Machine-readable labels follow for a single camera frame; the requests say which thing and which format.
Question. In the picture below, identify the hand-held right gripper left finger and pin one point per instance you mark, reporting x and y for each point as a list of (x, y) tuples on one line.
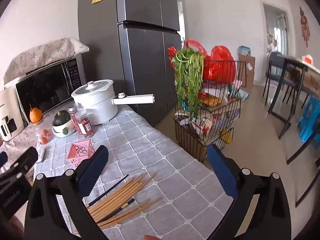
[(93, 173)]

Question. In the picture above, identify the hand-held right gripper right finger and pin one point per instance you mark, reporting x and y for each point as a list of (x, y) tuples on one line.
[(222, 172)]

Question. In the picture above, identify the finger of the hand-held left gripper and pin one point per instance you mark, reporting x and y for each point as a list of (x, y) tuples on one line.
[(25, 158), (2, 158)]

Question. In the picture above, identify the black chopstick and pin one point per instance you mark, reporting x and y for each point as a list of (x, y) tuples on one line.
[(120, 208), (110, 188)]

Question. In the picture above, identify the pink perforated plastic basket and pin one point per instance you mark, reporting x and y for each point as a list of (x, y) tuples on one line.
[(80, 152)]

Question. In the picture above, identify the bunch of wooden chopsticks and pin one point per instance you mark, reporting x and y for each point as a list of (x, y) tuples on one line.
[(117, 200)]

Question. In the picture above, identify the floral tablecloth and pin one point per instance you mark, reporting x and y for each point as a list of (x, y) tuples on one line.
[(22, 145)]

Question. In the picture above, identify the white pocket router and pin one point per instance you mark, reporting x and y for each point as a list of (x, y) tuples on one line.
[(41, 153)]

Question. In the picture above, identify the small orange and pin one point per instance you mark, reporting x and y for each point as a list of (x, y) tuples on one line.
[(45, 132), (44, 140)]

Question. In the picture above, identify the clear glass jar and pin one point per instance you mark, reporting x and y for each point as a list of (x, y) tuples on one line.
[(40, 127)]

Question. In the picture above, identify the yellow packet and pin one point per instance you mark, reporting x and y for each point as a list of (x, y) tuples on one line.
[(226, 136)]

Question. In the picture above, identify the large orange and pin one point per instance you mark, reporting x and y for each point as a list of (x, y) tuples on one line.
[(35, 115)]

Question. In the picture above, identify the cream ceramic bowl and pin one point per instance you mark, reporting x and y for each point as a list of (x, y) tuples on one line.
[(58, 128)]

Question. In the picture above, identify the small green fruit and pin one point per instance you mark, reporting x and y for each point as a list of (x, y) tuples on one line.
[(65, 131)]

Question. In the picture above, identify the cream air fryer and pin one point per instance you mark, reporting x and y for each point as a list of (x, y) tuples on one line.
[(8, 110)]

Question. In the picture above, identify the red spice jar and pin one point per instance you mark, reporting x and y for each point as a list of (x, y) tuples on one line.
[(85, 125), (73, 113)]

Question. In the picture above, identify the white and red food packet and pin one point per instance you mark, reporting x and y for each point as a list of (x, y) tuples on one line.
[(201, 126)]

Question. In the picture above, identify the dark green squash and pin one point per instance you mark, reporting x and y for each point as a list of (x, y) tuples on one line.
[(61, 118)]

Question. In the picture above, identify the grey checked tablecloth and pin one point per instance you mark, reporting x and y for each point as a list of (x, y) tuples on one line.
[(150, 155)]

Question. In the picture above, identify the white electric cooking pot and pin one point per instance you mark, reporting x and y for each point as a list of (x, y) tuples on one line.
[(100, 107)]

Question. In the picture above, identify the black microwave oven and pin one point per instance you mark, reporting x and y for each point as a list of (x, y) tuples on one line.
[(45, 90)]

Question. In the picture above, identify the white glass pot lid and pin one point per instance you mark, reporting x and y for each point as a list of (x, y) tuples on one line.
[(92, 88)]

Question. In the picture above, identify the bunch of green herbs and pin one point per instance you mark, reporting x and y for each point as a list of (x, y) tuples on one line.
[(187, 80)]

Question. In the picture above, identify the blue plastic stool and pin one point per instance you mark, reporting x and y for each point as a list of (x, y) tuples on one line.
[(308, 120)]

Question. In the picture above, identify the brown cardboard box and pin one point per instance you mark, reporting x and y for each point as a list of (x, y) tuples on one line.
[(248, 72)]

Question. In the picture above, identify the red plastic bag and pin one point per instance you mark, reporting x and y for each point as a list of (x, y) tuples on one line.
[(195, 46), (220, 65)]

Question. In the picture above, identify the floral cover cloth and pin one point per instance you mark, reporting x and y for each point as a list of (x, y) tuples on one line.
[(42, 52)]

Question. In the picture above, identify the black chair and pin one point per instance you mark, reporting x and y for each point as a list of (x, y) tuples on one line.
[(277, 65)]

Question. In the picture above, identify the blue and white box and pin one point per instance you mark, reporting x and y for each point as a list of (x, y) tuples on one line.
[(244, 50)]

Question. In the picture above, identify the dark grey refrigerator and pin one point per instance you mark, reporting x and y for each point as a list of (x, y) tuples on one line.
[(140, 55)]

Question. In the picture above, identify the black-legged dining table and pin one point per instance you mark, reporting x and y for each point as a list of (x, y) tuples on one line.
[(300, 66)]

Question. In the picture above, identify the red hanging wall ornament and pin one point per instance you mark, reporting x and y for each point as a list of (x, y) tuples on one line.
[(305, 25)]

